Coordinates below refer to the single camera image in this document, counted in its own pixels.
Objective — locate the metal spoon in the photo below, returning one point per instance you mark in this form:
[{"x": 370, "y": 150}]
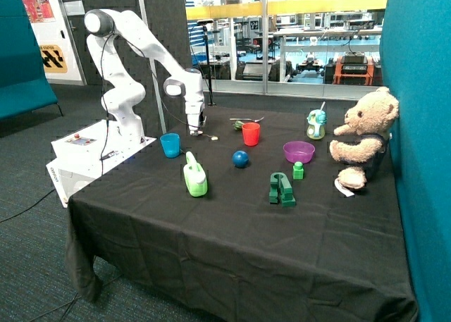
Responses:
[{"x": 247, "y": 119}]

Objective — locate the blue plastic cup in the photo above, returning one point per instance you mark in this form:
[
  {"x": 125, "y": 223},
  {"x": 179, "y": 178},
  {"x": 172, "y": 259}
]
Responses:
[{"x": 170, "y": 143}]

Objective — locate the small green block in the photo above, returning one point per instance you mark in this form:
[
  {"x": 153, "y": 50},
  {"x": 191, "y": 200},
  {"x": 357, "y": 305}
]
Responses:
[{"x": 298, "y": 170}]

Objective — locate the red plastic cup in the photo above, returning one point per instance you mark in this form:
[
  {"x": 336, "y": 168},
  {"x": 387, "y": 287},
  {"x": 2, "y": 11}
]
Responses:
[{"x": 251, "y": 133}]

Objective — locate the teal sofa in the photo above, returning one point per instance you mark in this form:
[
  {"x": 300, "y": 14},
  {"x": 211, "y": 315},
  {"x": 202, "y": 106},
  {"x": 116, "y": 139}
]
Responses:
[{"x": 24, "y": 86}]

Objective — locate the green toy vegetable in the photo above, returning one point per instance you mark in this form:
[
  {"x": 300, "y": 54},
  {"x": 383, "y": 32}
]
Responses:
[{"x": 237, "y": 125}]

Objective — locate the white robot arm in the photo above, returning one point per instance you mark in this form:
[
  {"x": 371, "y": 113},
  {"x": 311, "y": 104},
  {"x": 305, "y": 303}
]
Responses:
[{"x": 104, "y": 25}]

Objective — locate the purple plastic bowl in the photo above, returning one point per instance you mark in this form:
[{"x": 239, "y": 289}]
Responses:
[{"x": 299, "y": 151}]

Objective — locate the dark green wooden block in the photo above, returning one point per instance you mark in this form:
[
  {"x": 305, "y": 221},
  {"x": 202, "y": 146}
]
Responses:
[{"x": 281, "y": 190}]

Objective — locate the black pen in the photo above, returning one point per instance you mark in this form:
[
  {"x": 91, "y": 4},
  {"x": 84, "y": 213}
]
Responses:
[{"x": 108, "y": 155}]

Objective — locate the blue ball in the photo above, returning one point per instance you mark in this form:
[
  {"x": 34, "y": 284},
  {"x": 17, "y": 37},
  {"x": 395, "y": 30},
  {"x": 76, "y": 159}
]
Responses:
[{"x": 240, "y": 159}]

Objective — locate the light green watering can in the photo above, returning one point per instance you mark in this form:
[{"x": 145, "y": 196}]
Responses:
[{"x": 195, "y": 176}]

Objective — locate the black tripod stand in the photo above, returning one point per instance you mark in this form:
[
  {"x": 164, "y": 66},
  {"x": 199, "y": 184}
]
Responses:
[{"x": 203, "y": 24}]

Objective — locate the black tablecloth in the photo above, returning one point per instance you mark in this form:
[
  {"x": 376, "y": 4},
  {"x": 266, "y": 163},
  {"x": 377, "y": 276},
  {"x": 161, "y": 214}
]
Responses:
[{"x": 233, "y": 253}]

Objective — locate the beige teddy bear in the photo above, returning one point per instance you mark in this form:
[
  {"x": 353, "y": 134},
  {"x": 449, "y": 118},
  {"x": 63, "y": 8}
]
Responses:
[{"x": 369, "y": 121}]

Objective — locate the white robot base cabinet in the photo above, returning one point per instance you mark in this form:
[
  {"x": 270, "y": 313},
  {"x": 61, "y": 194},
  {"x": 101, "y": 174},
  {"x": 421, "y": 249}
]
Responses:
[{"x": 78, "y": 154}]

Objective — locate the green sippy cup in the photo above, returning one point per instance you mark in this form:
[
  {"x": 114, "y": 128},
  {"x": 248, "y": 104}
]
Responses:
[{"x": 317, "y": 120}]

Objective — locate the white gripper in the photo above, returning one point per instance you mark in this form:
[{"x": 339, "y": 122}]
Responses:
[{"x": 195, "y": 119}]

